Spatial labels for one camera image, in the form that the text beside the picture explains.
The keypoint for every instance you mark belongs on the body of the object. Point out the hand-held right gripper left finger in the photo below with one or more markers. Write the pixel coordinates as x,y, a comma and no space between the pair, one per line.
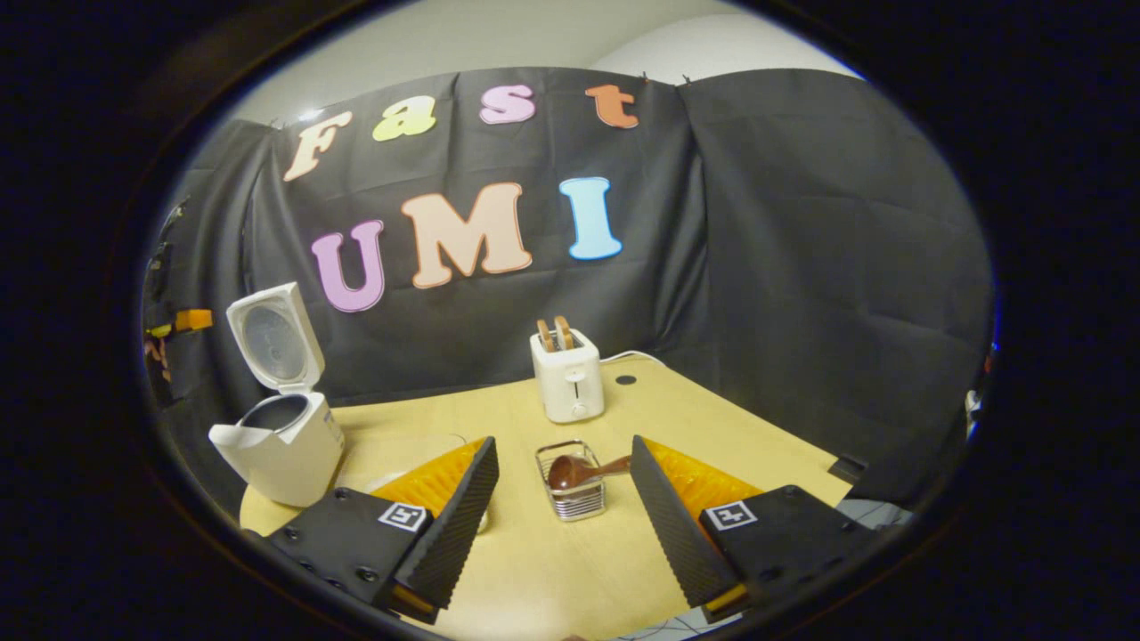
459,525

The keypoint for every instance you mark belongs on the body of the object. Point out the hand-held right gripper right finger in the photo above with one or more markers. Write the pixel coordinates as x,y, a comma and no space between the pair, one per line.
677,534

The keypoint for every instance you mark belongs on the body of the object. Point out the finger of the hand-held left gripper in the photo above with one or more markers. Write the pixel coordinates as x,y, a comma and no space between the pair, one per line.
194,320

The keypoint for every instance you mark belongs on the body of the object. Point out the brown wooden spoon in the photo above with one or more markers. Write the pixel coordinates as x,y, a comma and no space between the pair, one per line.
565,472

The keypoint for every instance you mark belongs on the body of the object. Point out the white rice cooker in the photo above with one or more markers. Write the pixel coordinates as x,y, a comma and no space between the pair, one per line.
294,463

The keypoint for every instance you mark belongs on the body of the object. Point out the white toaster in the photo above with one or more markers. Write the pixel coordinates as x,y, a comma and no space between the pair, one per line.
570,383

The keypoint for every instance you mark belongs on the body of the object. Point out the toasted bread slice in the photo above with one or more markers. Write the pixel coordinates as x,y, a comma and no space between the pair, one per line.
565,333
545,336

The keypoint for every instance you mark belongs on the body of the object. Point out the black backdrop cloth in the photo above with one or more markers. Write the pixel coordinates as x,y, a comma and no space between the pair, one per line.
757,267

